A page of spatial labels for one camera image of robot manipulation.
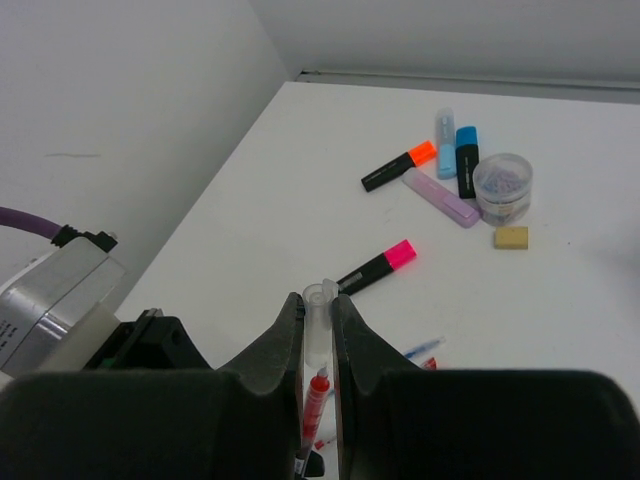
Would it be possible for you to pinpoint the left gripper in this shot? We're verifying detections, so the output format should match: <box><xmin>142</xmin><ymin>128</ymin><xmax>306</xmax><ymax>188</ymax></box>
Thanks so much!
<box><xmin>84</xmin><ymin>309</ymin><xmax>211</xmax><ymax>370</ymax></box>

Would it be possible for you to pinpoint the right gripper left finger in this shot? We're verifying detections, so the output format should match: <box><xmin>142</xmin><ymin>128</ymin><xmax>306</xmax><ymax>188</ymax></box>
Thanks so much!
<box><xmin>1</xmin><ymin>293</ymin><xmax>304</xmax><ymax>479</ymax></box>

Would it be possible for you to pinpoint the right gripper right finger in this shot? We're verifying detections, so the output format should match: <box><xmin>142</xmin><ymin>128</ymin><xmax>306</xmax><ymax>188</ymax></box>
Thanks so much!
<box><xmin>331</xmin><ymin>295</ymin><xmax>639</xmax><ymax>479</ymax></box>

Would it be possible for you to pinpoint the red gel pen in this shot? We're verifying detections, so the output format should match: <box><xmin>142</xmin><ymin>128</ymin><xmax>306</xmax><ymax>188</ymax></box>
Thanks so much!
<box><xmin>294</xmin><ymin>365</ymin><xmax>331</xmax><ymax>478</ymax></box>

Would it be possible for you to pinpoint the blue gel pen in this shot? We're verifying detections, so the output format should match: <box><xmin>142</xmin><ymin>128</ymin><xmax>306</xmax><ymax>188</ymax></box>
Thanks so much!
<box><xmin>403</xmin><ymin>336</ymin><xmax>446</xmax><ymax>360</ymax></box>

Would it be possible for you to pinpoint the clear pen cap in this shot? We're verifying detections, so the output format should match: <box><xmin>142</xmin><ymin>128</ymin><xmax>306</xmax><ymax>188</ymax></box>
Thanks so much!
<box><xmin>302</xmin><ymin>279</ymin><xmax>339</xmax><ymax>370</ymax></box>

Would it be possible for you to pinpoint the red slim pen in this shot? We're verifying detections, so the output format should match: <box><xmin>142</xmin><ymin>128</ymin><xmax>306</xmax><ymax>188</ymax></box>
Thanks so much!
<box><xmin>313</xmin><ymin>357</ymin><xmax>438</xmax><ymax>451</ymax></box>

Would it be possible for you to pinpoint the pink cap black highlighter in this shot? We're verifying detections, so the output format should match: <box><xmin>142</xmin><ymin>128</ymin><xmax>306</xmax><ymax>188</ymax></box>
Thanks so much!
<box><xmin>337</xmin><ymin>240</ymin><xmax>417</xmax><ymax>295</ymax></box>

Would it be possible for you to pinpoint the small tan eraser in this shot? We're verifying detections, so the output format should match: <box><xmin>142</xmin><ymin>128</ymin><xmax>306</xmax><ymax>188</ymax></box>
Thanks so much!
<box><xmin>494</xmin><ymin>226</ymin><xmax>529</xmax><ymax>250</ymax></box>

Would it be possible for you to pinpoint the lilac highlighter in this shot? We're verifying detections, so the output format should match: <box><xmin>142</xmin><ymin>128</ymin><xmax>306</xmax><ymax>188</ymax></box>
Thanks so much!
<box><xmin>402</xmin><ymin>168</ymin><xmax>480</xmax><ymax>228</ymax></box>

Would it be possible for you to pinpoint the round translucent tape dispenser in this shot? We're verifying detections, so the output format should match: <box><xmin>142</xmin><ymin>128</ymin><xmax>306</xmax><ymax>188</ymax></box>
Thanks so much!
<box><xmin>473</xmin><ymin>153</ymin><xmax>533</xmax><ymax>227</ymax></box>

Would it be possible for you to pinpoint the orange cap black highlighter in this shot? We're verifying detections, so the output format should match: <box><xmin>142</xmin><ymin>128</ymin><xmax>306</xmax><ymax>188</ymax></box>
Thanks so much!
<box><xmin>361</xmin><ymin>141</ymin><xmax>437</xmax><ymax>192</ymax></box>

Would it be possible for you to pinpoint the blue cap black highlighter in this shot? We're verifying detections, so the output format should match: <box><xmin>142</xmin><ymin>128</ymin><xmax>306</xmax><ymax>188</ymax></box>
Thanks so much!
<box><xmin>455</xmin><ymin>126</ymin><xmax>479</xmax><ymax>200</ymax></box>

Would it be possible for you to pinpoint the light blue highlighter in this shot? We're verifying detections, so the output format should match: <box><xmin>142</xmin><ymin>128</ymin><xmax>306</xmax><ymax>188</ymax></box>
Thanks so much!
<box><xmin>435</xmin><ymin>108</ymin><xmax>457</xmax><ymax>180</ymax></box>

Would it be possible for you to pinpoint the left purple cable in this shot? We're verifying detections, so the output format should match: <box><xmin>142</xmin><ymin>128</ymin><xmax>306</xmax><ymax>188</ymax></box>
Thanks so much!
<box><xmin>0</xmin><ymin>205</ymin><xmax>66</xmax><ymax>244</ymax></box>

